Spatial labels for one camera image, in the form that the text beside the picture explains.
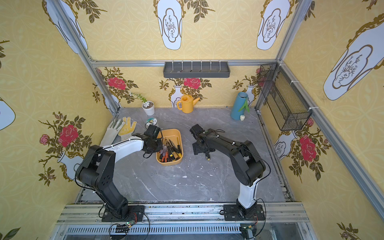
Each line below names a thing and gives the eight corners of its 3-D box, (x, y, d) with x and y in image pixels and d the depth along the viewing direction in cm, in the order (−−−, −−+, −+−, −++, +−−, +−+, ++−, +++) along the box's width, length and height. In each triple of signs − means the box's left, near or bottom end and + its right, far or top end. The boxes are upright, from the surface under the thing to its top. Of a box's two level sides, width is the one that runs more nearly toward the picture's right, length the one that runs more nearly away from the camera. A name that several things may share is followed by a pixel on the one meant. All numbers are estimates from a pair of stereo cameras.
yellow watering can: (178, 111, 123) (177, 100, 114) (188, 101, 130) (188, 90, 121) (188, 116, 119) (187, 105, 110) (198, 106, 126) (198, 95, 117)
